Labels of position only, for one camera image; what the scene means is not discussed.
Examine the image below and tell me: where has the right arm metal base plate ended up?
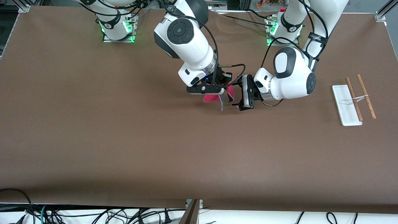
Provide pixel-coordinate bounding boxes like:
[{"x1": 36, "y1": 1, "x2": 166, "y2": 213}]
[{"x1": 102, "y1": 14, "x2": 138, "y2": 43}]

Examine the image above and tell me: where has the black velcro cable strap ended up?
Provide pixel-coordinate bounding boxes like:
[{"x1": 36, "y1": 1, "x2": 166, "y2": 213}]
[{"x1": 308, "y1": 32, "x2": 329, "y2": 47}]

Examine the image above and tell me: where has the grey power strip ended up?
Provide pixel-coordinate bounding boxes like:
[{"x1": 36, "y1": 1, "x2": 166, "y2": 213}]
[{"x1": 207, "y1": 0, "x2": 227, "y2": 10}]

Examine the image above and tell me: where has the black floor cable tangle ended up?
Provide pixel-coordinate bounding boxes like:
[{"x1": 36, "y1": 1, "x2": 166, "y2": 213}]
[{"x1": 47, "y1": 208, "x2": 187, "y2": 224}]

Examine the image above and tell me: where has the black looped floor cable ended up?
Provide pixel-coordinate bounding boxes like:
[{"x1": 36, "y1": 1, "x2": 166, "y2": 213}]
[{"x1": 0, "y1": 188, "x2": 35, "y2": 224}]

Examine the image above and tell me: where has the orange red clutter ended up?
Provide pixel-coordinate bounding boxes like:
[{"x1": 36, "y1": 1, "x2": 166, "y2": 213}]
[{"x1": 257, "y1": 0, "x2": 280, "y2": 8}]

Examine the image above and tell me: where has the aluminium frame post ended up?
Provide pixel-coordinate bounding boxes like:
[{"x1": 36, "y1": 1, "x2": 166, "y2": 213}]
[
  {"x1": 17, "y1": 0, "x2": 31, "y2": 13},
  {"x1": 375, "y1": 0, "x2": 398, "y2": 23}
]

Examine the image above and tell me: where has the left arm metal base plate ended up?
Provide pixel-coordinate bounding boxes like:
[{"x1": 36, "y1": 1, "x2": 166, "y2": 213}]
[{"x1": 266, "y1": 17, "x2": 300, "y2": 48}]

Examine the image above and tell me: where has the red cloth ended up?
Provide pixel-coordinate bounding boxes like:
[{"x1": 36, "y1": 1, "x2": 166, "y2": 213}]
[{"x1": 203, "y1": 85, "x2": 235, "y2": 112}]

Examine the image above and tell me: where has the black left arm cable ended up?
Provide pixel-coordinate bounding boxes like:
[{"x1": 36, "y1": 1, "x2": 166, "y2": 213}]
[{"x1": 261, "y1": 0, "x2": 329, "y2": 108}]

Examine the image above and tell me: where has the black cable on table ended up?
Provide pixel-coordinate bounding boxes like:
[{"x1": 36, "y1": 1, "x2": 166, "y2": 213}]
[{"x1": 216, "y1": 9, "x2": 275, "y2": 28}]

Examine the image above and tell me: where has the white rack with wooden bars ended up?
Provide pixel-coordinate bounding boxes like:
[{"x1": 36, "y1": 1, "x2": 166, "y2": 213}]
[{"x1": 331, "y1": 74, "x2": 377, "y2": 127}]

